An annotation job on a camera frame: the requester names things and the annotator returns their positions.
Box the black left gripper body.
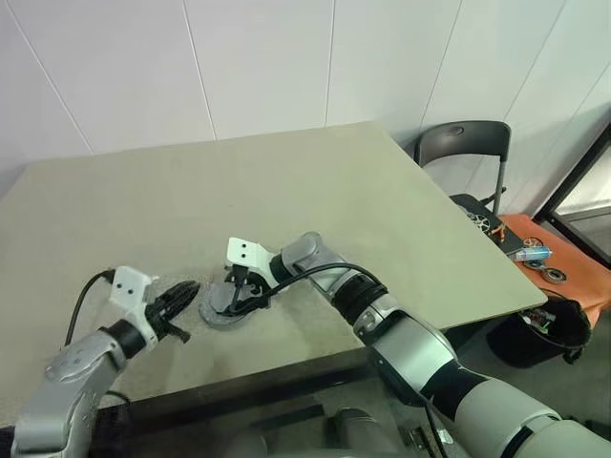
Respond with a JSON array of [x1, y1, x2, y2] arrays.
[[142, 295, 177, 336]]

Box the grey rounded shape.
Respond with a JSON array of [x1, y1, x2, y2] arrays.
[[327, 406, 386, 458]]

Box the blue tube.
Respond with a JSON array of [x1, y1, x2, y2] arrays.
[[516, 246, 555, 261]]

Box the orange stool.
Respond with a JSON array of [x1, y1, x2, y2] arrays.
[[498, 213, 611, 330]]

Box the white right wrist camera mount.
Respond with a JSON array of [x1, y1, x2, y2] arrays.
[[224, 237, 274, 287]]

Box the black waste bin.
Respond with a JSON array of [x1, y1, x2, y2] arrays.
[[486, 295, 594, 370]]

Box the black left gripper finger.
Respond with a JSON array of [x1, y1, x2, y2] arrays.
[[157, 323, 192, 345], [159, 280, 202, 315]]

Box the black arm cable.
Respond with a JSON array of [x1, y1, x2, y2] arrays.
[[63, 269, 116, 352], [260, 263, 388, 302]]

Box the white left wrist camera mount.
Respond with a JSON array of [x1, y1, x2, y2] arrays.
[[107, 266, 160, 348]]

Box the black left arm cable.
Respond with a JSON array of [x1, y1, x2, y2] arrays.
[[63, 269, 116, 352]]

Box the silver round motor lid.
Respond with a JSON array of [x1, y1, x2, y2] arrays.
[[203, 280, 242, 317]]

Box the silver toothed gear wheel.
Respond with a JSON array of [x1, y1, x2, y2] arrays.
[[467, 209, 493, 234]]

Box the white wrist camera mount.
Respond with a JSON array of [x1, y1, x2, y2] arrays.
[[107, 266, 160, 348], [224, 237, 274, 287]]

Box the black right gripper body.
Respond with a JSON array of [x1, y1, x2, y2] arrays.
[[223, 264, 272, 307]]

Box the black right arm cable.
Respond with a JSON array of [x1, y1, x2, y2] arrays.
[[260, 263, 388, 302]]

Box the black framed glass door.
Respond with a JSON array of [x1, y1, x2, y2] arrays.
[[532, 102, 611, 268]]

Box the black folding chair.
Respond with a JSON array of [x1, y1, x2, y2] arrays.
[[412, 120, 526, 259]]

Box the grey motor housing copper windings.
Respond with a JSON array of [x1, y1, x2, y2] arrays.
[[198, 300, 250, 332]]

